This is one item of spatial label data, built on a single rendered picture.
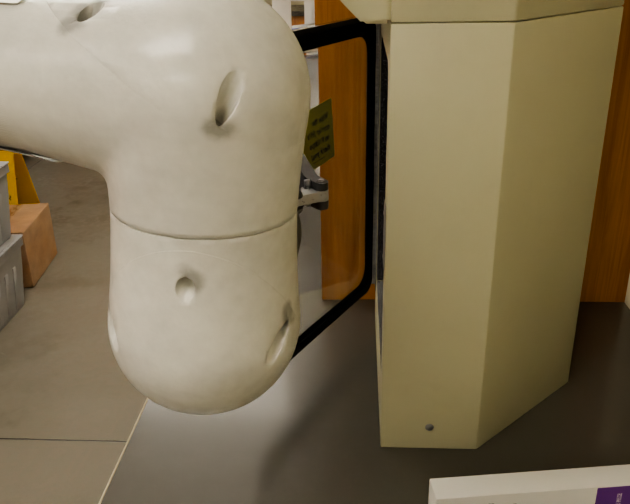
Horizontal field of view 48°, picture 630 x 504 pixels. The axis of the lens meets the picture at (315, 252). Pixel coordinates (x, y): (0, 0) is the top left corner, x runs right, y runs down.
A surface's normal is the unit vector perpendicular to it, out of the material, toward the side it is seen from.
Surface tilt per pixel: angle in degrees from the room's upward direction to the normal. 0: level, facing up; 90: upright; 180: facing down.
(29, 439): 0
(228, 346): 85
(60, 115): 98
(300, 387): 0
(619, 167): 90
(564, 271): 90
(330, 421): 0
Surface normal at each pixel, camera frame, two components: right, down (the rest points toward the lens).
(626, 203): -0.06, 0.40
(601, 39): 0.67, 0.29
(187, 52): -0.03, -0.11
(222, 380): 0.28, 0.52
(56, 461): -0.02, -0.91
